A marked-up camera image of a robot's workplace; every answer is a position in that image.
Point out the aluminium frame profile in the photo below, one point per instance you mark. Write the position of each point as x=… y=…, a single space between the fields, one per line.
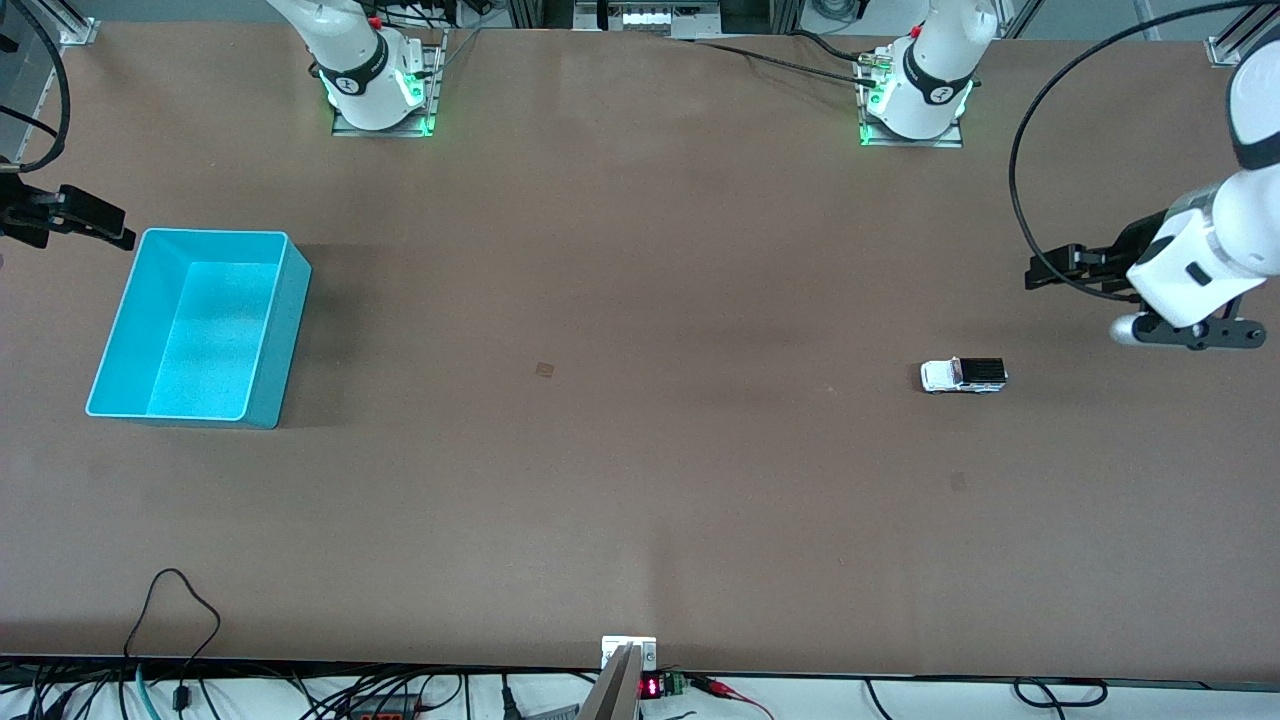
x=1022 y=18
x=75 y=28
x=1220 y=50

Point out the white jeep toy black roof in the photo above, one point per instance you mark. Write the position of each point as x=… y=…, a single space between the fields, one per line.
x=945 y=376

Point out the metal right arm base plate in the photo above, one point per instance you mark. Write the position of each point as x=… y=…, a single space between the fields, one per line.
x=434 y=100

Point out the grey metal side panel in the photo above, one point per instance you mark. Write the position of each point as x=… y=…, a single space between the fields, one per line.
x=25 y=90

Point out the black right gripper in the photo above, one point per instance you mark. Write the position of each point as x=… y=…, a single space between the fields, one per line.
x=30 y=217

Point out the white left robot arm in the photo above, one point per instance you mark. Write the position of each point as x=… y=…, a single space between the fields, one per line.
x=930 y=80

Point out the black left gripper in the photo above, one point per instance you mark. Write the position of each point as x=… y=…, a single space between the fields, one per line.
x=1136 y=246

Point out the white ventilated control box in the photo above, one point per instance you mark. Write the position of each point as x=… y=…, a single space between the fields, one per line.
x=650 y=15

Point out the small LED display module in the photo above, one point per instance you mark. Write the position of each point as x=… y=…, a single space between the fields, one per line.
x=652 y=687

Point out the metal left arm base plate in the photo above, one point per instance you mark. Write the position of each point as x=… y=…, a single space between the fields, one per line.
x=945 y=143

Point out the black power strip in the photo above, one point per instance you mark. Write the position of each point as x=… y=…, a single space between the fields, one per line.
x=385 y=712

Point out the grey metal mounting bar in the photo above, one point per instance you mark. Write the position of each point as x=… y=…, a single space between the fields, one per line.
x=610 y=695

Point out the turquoise plastic bin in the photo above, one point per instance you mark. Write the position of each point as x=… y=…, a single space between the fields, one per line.
x=200 y=340

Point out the black plug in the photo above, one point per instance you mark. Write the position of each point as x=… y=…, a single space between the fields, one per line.
x=508 y=700

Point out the white metal bracket plate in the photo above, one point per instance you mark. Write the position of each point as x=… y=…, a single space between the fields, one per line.
x=607 y=648

